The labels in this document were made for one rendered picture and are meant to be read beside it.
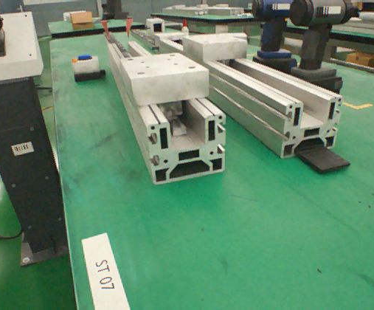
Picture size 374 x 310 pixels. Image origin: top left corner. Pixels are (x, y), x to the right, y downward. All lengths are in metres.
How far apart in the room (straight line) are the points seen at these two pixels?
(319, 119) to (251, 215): 0.21
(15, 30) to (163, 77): 0.94
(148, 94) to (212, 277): 0.25
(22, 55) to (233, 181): 0.97
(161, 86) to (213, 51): 0.31
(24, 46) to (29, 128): 0.30
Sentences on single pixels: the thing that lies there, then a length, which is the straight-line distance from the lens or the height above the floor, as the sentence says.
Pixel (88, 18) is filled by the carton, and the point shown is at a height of 0.87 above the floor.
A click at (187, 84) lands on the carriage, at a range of 0.43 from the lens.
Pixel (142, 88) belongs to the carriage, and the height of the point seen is 0.89.
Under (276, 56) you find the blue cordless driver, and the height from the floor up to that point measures 0.84.
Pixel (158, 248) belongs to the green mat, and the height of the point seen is 0.78.
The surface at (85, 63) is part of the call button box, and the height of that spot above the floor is 0.83.
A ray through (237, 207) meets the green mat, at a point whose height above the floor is 0.78.
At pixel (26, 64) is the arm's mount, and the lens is 1.20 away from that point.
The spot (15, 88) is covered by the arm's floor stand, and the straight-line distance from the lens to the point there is 1.19.
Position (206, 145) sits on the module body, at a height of 0.82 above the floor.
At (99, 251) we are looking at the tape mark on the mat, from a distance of 0.32.
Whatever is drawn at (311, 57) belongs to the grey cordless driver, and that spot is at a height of 0.87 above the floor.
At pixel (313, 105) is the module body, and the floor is 0.84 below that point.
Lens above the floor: 1.00
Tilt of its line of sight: 28 degrees down
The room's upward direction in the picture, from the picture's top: 2 degrees counter-clockwise
